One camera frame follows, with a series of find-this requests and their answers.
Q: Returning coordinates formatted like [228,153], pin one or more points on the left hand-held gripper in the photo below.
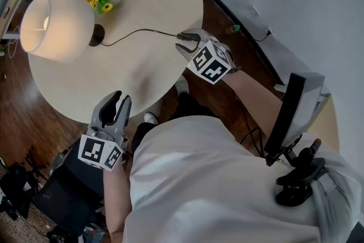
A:
[99,148]

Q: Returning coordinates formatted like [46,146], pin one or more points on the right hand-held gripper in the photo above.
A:
[211,64]

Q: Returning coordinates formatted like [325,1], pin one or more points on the white shade desk lamp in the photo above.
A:
[59,28]

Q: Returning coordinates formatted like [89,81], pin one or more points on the person's left forearm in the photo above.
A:
[116,202]

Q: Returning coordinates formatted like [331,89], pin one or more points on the person's right forearm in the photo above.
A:
[253,99]

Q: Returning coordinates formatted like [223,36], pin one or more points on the person's white shoe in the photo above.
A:
[150,119]
[182,85]

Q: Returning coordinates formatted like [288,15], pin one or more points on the person's black trousers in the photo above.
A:
[182,111]

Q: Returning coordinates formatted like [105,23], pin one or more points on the black office chair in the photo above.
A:
[71,187]

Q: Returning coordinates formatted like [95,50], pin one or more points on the black equipment pile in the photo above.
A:
[14,187]

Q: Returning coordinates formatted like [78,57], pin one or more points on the grey panel with black screen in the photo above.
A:
[295,111]

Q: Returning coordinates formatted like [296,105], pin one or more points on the person's white shirt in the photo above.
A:
[216,185]

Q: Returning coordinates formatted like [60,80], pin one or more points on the white wall socket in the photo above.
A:
[255,10]

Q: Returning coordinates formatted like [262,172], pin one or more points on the black mount clamp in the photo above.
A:
[298,176]

